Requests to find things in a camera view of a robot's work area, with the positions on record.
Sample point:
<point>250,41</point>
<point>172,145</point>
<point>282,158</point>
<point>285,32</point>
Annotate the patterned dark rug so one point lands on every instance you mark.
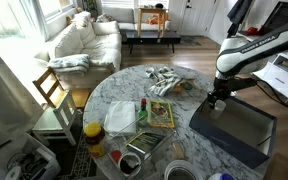
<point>80,163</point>

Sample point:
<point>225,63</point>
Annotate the white paper roll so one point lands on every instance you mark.
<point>13,173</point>

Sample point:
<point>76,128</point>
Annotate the folded grey blanket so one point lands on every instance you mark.
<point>69,63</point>

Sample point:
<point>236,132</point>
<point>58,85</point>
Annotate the green plastic lid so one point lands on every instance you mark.
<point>188,86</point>

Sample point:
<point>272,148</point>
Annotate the black round object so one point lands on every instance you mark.
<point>159,5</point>

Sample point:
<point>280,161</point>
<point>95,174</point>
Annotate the white cup dark contents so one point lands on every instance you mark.
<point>129,163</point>

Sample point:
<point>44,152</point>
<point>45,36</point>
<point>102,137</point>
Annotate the red lid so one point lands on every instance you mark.
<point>116,156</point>

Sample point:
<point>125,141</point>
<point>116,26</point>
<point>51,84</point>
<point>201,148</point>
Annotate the grey door mat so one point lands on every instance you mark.
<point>187,40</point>

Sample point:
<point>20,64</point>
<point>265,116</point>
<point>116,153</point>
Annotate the green magazine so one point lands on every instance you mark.
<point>161,113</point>

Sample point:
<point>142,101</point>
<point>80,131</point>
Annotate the black television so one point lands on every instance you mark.
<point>284,13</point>

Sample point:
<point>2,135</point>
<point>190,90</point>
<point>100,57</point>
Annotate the orange brown wooden piece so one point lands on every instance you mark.
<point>178,89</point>

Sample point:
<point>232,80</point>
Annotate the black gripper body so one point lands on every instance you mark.
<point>219,95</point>

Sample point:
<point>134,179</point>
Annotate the light wooden stool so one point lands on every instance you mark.
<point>150,10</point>

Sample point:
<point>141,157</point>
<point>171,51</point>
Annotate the patterned cushion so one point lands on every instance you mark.
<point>104,17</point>

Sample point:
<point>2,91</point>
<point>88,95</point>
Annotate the white sectional sofa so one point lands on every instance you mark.
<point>100,43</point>

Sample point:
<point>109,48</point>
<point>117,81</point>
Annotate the white TV console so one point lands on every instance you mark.
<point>277,80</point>

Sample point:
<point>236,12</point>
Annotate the white wooden chair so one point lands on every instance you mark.
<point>49,123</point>

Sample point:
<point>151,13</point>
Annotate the green sauce bottle red cap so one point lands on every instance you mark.
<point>143,115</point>

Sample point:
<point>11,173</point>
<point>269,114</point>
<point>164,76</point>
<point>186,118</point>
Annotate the white paper napkin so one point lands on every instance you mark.
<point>120,116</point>

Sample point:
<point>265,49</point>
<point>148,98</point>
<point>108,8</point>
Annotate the red object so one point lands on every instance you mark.
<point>251,31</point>

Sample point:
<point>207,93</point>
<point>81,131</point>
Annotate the dark hanging jacket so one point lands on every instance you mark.
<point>237,13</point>

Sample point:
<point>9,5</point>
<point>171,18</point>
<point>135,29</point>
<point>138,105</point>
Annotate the white door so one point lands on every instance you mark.
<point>197,16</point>

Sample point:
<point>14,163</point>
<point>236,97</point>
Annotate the jar with yellow lid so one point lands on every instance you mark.
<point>94,138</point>

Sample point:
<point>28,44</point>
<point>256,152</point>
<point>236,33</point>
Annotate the black coffee table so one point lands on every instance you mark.
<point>150,36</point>

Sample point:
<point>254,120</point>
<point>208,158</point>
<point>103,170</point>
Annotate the grey white striped cloth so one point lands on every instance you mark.
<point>165,81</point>

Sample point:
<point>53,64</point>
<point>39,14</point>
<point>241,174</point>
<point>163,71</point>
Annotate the brown cardboard box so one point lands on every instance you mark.
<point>280,168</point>

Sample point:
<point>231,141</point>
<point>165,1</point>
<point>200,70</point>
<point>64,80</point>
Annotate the clear plastic container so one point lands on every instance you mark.
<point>169,136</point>

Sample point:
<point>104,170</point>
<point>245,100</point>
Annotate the white curtain sheet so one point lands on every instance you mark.
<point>4,100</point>

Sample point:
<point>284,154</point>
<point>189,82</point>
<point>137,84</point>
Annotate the brown wooden chair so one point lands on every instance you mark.
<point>80,96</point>

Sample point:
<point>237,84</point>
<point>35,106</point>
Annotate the light grey couch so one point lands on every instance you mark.
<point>117,15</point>

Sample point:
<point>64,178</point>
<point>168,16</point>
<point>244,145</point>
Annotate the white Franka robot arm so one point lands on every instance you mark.
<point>250,55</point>

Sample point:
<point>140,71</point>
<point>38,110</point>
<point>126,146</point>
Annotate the clear storage bin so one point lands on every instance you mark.
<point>34,163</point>

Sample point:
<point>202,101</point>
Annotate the dark blue shoe box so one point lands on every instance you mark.
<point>217,133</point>

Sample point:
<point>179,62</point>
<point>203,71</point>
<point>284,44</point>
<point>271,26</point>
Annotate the orange toy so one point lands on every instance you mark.
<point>155,19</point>

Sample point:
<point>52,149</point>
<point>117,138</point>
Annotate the green house plant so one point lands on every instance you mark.
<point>90,6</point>

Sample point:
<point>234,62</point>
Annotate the blue white bottle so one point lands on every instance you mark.
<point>221,176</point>

